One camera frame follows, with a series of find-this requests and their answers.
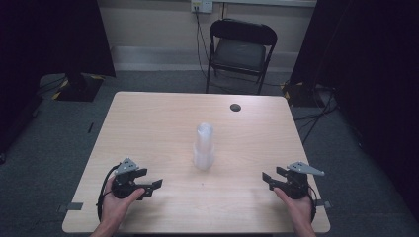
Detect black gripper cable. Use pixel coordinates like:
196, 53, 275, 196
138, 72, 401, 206
307, 185, 318, 223
96, 163, 123, 222

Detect person's right hand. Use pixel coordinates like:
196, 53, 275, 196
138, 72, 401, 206
273, 186, 316, 229

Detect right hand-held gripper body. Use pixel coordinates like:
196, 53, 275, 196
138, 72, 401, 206
279, 160, 326, 200

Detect white wall conduit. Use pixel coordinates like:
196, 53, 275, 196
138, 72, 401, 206
211, 0, 318, 9

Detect black folding chair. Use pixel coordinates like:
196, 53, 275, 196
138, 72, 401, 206
205, 18, 279, 96

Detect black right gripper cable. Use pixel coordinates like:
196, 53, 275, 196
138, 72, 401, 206
307, 185, 318, 223

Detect white wall socket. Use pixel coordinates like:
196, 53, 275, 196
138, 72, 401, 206
191, 0, 214, 15

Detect black stand base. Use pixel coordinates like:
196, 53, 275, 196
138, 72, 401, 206
282, 80, 332, 109
51, 72, 106, 103

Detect black curtain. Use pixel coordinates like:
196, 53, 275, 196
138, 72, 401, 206
289, 0, 419, 219
0, 0, 117, 156

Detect person's left hand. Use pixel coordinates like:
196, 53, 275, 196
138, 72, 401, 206
100, 177, 146, 229

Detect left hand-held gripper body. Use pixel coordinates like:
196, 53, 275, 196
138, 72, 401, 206
111, 157, 148, 199

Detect black floor cables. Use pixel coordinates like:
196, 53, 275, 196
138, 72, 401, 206
292, 84, 340, 145

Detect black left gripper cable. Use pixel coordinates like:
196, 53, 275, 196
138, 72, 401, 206
96, 163, 123, 222

